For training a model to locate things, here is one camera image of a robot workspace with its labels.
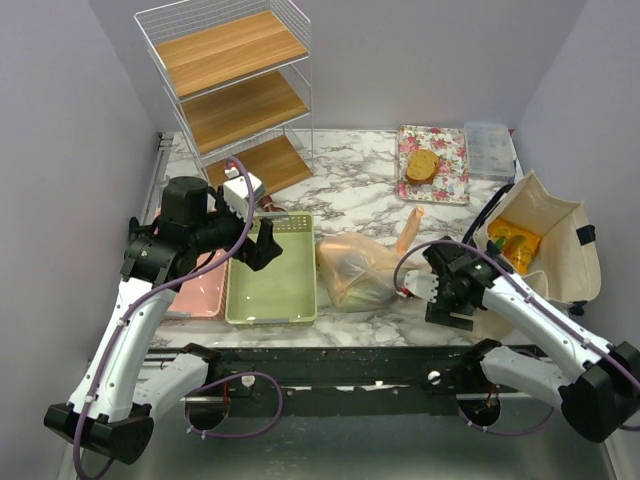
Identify brown bread slices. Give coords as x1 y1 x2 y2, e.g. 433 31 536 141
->
405 149 440 185

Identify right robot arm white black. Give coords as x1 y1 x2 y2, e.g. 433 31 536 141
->
422 238 639 443

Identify orange plastic grocery bag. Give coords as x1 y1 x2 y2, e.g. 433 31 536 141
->
316 207 424 312

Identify yellow snack package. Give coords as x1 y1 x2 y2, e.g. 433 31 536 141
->
487 218 541 276

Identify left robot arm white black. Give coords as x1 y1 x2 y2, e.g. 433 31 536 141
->
44 172 282 478

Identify white wire wooden shelf rack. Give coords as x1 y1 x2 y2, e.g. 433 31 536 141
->
134 1 313 195

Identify green plastic basket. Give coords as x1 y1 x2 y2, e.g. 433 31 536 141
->
225 211 317 328

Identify brown small bottle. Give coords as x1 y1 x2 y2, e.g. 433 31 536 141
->
259 195 285 212

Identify clear plastic compartment box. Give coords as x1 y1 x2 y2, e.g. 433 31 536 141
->
464 122 515 182

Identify pink plastic basket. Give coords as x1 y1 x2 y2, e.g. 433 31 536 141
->
165 261 229 320

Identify floral pattern tray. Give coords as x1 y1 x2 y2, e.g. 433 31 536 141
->
395 125 469 205

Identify black metal base rail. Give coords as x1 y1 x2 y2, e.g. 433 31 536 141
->
144 342 556 419

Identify beige canvas tote bag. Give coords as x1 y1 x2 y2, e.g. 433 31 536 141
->
463 171 601 316

